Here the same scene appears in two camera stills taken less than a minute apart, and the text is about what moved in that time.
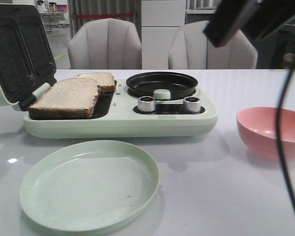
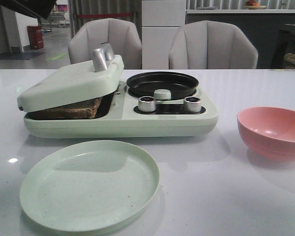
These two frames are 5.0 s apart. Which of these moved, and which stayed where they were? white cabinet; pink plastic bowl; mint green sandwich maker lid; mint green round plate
Moved: mint green sandwich maker lid
Stayed: mint green round plate; pink plastic bowl; white cabinet
